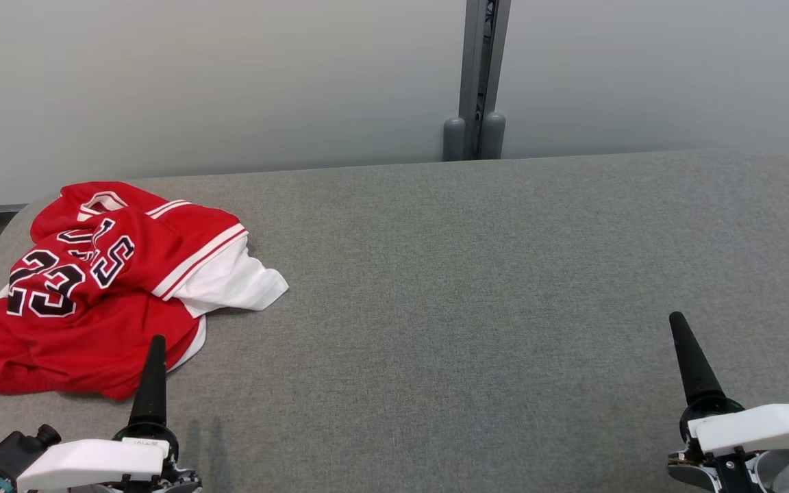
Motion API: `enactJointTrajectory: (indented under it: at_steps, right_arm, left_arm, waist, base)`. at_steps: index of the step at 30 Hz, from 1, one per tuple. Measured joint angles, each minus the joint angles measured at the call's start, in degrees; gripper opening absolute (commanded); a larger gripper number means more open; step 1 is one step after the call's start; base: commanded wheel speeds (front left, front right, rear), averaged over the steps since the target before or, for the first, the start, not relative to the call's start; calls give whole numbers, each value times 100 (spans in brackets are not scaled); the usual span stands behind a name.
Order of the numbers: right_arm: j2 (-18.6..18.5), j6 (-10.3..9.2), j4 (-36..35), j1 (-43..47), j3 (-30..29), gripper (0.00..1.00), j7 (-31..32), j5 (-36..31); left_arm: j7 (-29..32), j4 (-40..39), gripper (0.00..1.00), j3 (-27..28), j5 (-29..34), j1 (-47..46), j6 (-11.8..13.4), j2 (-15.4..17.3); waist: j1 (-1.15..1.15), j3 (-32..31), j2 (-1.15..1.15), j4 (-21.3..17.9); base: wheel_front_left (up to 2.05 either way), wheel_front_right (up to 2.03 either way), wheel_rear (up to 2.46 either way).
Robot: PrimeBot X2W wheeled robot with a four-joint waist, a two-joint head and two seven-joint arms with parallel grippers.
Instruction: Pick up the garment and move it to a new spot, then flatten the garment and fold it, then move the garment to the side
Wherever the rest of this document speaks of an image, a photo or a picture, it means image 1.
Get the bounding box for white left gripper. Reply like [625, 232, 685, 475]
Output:
[16, 335, 202, 493]

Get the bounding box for grey metal post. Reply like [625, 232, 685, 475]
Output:
[458, 0, 512, 160]

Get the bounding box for grey cylindrical post foot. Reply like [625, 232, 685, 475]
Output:
[442, 116, 468, 162]
[480, 112, 508, 160]

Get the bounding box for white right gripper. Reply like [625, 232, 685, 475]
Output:
[668, 312, 789, 493]

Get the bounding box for red shorts white stripe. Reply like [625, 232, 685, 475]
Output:
[0, 284, 208, 402]

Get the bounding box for red basketball jersey white sleeves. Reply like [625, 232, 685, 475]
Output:
[5, 181, 290, 321]

